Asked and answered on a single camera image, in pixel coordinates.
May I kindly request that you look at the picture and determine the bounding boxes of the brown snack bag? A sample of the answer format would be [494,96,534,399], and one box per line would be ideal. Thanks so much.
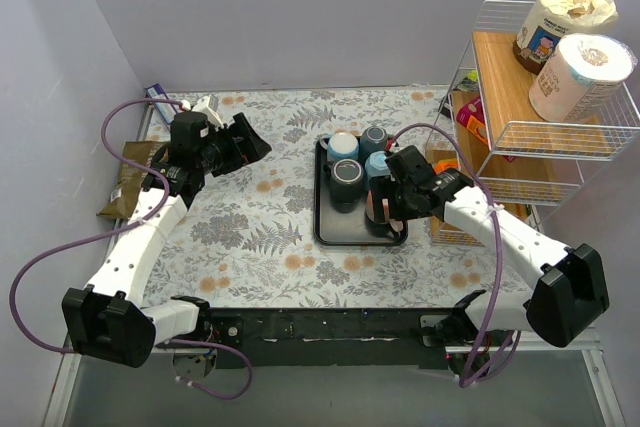
[97,141,163,220]

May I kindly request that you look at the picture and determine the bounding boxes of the small purple white box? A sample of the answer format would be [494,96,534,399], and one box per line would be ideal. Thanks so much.
[145,83,176,126]

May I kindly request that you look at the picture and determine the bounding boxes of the light blue faceted mug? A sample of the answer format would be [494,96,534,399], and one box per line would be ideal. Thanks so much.
[364,151,391,192]

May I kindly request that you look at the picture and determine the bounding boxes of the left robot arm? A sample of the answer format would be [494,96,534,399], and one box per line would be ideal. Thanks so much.
[62,112,271,367]

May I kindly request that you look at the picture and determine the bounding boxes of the black tray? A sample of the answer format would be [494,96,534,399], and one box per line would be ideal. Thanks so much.
[313,136,408,246]

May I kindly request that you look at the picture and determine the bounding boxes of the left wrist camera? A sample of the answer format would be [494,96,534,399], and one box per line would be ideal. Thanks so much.
[179,94,224,128]

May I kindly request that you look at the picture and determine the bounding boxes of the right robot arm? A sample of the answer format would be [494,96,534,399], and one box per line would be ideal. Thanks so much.
[369,146,610,347]

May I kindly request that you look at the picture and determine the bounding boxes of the blue white mug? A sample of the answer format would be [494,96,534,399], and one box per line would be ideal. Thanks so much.
[320,132,359,162]

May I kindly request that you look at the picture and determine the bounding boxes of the wrapped white toilet roll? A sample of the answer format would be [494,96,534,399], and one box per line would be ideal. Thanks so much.
[529,33,637,123]

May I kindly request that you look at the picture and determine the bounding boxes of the dark grey mug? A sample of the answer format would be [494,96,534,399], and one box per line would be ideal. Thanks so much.
[323,159,365,213]

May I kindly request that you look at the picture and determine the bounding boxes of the purple cable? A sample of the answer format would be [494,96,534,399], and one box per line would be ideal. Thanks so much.
[387,122,521,389]
[8,99,254,401]

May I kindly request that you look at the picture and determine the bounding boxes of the orange green box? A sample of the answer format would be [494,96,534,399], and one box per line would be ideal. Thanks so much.
[432,158,459,174]

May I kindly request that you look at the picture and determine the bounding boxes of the wire wooden shelf rack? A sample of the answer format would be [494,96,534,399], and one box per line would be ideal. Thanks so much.
[426,0,639,228]

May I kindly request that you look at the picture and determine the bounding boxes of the brown printed toilet roll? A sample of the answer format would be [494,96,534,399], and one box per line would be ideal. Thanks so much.
[513,0,618,75]

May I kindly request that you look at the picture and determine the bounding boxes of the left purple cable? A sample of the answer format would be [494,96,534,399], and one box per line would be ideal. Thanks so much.
[8,99,254,401]

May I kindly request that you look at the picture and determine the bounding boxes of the dark teal mug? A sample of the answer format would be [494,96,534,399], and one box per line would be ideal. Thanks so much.
[359,126,390,161]

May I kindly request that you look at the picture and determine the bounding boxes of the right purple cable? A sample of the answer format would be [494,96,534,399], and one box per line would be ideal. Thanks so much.
[387,122,521,389]

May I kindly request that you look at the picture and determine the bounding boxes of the pink orange box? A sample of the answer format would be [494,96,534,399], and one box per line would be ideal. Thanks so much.
[451,91,490,164]

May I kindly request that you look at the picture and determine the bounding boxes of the floral table mat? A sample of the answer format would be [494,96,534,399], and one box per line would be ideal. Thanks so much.
[143,86,526,308]

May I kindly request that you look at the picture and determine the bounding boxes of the pink mug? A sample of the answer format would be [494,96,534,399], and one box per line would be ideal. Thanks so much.
[365,192,405,233]

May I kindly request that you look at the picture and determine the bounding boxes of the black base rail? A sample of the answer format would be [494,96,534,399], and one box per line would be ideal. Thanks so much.
[182,307,478,370]

